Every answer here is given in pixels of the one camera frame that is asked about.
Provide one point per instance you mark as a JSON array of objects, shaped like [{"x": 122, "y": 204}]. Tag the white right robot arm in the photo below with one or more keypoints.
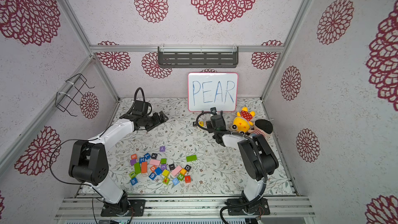
[{"x": 259, "y": 162}]

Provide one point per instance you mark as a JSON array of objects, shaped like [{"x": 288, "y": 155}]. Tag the black O letter block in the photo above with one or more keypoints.
[{"x": 187, "y": 168}]

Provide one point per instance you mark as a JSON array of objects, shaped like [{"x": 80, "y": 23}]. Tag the orange rectangular block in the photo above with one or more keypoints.
[{"x": 144, "y": 167}]

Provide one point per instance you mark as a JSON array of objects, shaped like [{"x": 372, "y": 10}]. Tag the yellow plush toy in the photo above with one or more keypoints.
[{"x": 243, "y": 121}]

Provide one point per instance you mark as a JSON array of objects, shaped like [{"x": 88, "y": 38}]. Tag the red cube block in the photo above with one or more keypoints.
[{"x": 187, "y": 179}]

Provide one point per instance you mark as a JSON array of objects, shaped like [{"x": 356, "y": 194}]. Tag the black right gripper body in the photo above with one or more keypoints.
[{"x": 214, "y": 117}]

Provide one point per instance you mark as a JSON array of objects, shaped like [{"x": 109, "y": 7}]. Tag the blue W letter block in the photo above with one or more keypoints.
[{"x": 133, "y": 181}]

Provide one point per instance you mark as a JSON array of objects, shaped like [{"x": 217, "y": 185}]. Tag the grey metal wall shelf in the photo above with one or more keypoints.
[{"x": 200, "y": 57}]

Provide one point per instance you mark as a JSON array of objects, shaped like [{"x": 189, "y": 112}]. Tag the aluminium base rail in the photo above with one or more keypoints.
[{"x": 195, "y": 207}]

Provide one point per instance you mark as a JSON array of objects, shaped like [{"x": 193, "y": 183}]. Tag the black wire wall rack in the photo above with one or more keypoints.
[{"x": 65, "y": 98}]

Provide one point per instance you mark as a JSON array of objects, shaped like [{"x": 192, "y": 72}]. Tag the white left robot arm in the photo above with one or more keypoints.
[{"x": 89, "y": 162}]

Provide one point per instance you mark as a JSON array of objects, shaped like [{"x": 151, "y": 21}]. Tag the pink flat block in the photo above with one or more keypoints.
[{"x": 155, "y": 162}]

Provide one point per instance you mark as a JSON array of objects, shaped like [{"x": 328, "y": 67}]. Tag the orange B letter block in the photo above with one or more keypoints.
[{"x": 183, "y": 171}]

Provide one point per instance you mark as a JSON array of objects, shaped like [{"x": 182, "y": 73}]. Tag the green rectangular block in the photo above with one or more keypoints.
[{"x": 191, "y": 158}]

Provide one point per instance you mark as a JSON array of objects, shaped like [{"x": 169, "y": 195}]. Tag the green tall block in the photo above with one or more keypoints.
[{"x": 137, "y": 168}]

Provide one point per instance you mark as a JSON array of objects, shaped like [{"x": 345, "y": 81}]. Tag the striped plush doll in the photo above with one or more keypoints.
[{"x": 263, "y": 127}]

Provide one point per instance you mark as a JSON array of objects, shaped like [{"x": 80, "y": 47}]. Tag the long pink block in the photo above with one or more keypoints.
[{"x": 176, "y": 171}]

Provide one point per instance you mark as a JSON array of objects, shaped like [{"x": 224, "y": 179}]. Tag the green 2 letter block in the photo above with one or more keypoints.
[{"x": 180, "y": 177}]

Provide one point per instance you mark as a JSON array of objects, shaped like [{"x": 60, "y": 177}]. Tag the pink framed whiteboard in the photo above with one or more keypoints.
[{"x": 207, "y": 90}]

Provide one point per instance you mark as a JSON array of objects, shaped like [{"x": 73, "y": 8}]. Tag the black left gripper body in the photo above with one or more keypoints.
[{"x": 152, "y": 121}]

